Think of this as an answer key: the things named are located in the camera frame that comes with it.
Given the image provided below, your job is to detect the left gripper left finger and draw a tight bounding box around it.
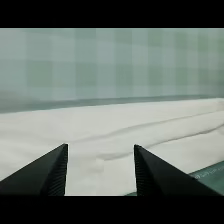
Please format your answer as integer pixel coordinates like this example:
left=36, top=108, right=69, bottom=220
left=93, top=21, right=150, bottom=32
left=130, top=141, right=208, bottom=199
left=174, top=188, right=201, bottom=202
left=0, top=143, right=69, bottom=197

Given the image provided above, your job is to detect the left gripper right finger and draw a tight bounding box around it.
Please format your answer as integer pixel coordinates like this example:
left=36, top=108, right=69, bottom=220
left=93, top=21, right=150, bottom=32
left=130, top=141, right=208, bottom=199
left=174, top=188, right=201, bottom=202
left=133, top=143, right=223, bottom=197

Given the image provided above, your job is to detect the white garment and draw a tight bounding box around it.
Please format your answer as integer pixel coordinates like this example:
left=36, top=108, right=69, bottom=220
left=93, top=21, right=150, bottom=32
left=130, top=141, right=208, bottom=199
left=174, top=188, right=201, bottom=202
left=0, top=97, right=224, bottom=197

